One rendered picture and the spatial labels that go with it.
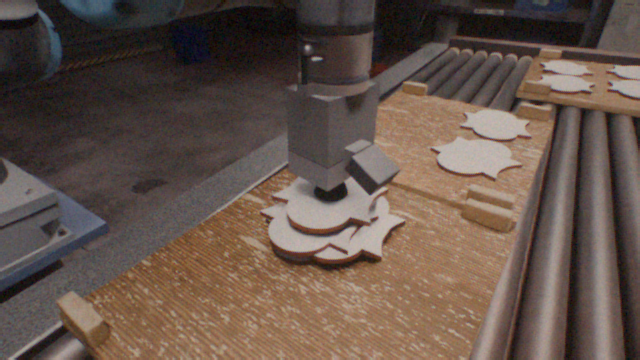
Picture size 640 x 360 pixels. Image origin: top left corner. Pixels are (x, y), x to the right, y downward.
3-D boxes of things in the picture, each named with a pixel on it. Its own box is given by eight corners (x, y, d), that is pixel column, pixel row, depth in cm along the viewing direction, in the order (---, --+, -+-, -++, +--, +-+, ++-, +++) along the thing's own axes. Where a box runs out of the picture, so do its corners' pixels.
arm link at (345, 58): (388, 28, 37) (334, 41, 32) (384, 74, 39) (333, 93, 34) (331, 19, 41) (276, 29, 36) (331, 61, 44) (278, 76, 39)
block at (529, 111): (516, 116, 81) (519, 104, 79) (517, 113, 82) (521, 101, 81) (547, 122, 78) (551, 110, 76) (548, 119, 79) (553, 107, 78)
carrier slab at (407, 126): (306, 160, 68) (306, 152, 67) (399, 95, 96) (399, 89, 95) (514, 231, 51) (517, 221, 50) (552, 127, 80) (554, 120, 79)
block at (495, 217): (459, 218, 51) (464, 201, 49) (464, 211, 52) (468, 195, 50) (507, 235, 48) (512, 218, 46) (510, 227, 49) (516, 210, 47)
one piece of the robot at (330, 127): (372, 76, 30) (359, 231, 39) (428, 55, 35) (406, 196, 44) (274, 51, 37) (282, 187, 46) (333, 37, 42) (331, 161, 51)
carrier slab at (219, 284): (62, 324, 38) (56, 314, 38) (306, 162, 67) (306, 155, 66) (356, 641, 21) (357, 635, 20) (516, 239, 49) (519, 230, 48)
